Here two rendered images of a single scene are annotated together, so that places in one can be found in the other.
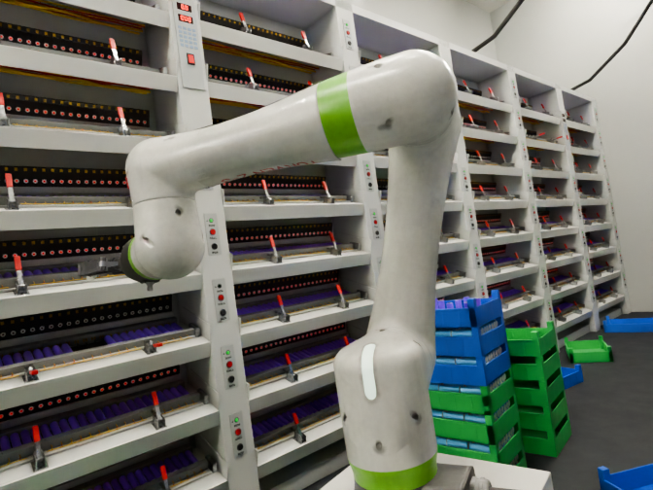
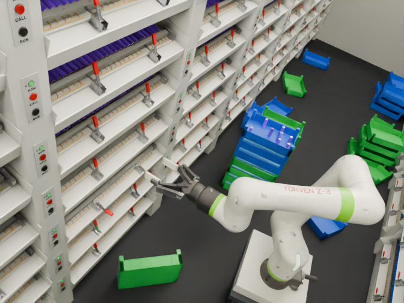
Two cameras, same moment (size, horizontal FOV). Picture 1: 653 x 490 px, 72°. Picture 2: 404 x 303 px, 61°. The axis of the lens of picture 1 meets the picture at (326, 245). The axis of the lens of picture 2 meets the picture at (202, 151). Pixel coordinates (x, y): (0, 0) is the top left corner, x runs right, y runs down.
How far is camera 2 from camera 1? 132 cm
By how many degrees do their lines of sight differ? 54
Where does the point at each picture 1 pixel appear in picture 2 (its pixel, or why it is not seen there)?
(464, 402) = (264, 175)
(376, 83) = (362, 219)
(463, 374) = (270, 168)
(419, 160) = not seen: hidden behind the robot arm
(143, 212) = (238, 219)
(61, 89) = not seen: outside the picture
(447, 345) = (269, 156)
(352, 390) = (288, 267)
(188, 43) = not seen: outside the picture
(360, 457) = (279, 276)
